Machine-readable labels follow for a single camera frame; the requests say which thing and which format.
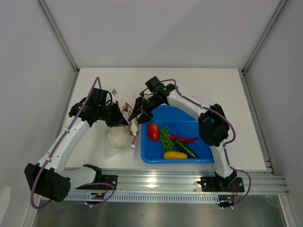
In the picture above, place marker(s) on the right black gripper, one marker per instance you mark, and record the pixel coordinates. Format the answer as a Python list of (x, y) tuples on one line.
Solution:
[(139, 102)]

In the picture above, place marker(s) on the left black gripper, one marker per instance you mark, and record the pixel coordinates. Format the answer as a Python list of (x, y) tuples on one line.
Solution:
[(119, 119)]

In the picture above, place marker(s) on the grey fish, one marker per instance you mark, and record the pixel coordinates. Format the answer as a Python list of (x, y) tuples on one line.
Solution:
[(133, 127)]

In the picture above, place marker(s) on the white cauliflower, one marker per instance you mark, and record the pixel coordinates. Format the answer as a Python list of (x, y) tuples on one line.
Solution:
[(117, 137)]

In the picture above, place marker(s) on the clear zip bag orange zipper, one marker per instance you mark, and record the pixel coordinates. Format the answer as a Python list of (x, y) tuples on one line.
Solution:
[(110, 151)]

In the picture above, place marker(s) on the yellow mango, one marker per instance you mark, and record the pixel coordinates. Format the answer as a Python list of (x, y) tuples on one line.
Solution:
[(174, 155)]

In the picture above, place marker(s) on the green cucumber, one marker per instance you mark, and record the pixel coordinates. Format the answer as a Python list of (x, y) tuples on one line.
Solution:
[(185, 148)]

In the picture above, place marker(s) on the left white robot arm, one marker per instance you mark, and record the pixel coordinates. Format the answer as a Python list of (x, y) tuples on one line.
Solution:
[(47, 177)]

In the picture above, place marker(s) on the red tomato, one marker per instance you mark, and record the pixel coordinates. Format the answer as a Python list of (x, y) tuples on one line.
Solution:
[(153, 131)]

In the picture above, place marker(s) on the blue plastic bin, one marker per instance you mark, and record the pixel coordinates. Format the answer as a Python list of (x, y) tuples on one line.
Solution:
[(179, 124)]

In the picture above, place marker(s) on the green grape bunch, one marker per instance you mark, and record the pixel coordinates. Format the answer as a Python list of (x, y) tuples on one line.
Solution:
[(167, 143)]

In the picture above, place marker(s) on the red chili pepper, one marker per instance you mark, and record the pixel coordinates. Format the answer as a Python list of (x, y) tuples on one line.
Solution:
[(185, 140)]

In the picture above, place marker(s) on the white slotted cable duct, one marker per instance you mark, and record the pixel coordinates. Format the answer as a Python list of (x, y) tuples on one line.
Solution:
[(143, 197)]

